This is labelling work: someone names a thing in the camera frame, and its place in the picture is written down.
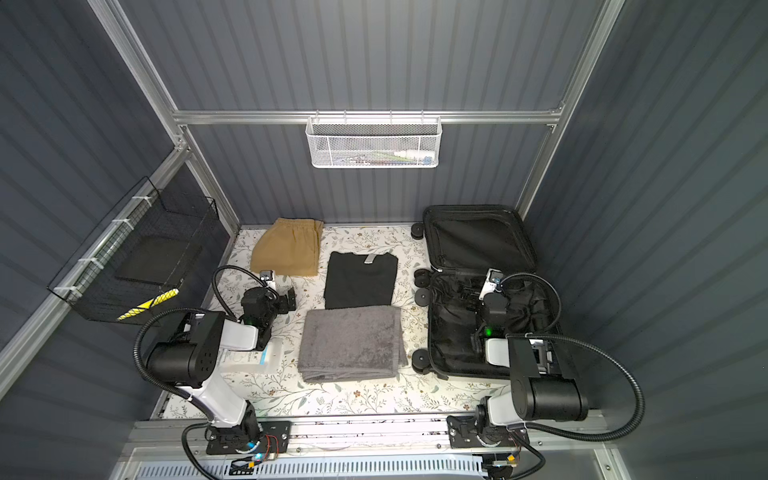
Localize tan shorts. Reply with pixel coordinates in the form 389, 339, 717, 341
250, 218, 324, 277

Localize white toiletry pouch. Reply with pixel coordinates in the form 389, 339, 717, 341
219, 338, 284, 375

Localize black t-shirt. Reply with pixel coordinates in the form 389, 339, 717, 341
324, 251, 399, 310

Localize grey towel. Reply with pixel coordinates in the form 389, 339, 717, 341
297, 306, 407, 383

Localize black hard-shell suitcase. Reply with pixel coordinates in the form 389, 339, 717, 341
414, 204, 562, 380

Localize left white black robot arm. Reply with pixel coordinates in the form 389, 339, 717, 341
133, 287, 296, 455

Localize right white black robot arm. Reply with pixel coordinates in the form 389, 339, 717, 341
475, 291, 588, 445

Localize yellow black striped item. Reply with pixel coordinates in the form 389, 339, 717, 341
117, 288, 179, 321

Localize white perforated vent panel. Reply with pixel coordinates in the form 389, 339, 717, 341
134, 458, 488, 480

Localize black wire mesh basket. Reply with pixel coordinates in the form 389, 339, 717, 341
47, 181, 220, 324

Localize white wire mesh basket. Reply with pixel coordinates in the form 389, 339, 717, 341
305, 115, 443, 169

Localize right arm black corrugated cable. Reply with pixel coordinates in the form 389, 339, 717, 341
503, 272, 646, 444

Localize aluminium mounting rail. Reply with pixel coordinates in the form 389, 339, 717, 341
122, 410, 610, 460

